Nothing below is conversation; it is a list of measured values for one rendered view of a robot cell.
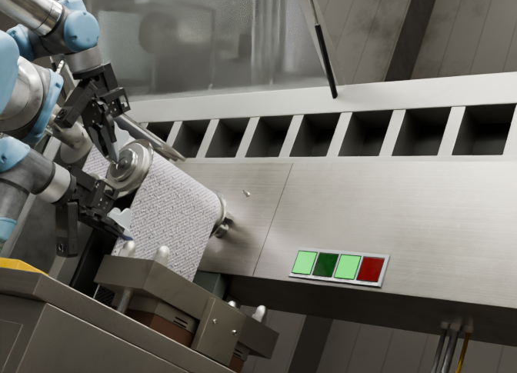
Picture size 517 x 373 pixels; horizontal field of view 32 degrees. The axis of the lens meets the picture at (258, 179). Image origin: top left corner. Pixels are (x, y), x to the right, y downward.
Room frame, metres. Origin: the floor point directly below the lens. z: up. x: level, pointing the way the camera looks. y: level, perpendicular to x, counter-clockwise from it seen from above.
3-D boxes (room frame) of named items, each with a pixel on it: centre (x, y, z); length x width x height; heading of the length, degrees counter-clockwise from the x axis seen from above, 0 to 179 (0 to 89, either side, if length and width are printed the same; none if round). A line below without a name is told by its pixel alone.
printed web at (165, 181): (2.10, 0.28, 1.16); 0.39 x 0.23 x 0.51; 43
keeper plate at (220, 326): (1.84, -0.03, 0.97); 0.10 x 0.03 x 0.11; 133
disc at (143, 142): (1.92, 0.28, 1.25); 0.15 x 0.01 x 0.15; 43
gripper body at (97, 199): (1.79, 0.32, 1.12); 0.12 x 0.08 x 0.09; 133
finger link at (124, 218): (1.85, 0.23, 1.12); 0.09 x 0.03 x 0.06; 132
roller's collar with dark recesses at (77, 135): (2.08, 0.47, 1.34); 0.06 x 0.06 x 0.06; 43
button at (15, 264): (1.64, 0.34, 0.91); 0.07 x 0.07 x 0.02; 43
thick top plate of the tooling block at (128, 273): (1.89, 0.04, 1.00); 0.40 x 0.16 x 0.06; 133
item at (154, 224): (1.96, 0.15, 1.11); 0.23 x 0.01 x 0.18; 133
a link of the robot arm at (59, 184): (1.74, 0.38, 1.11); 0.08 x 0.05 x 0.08; 43
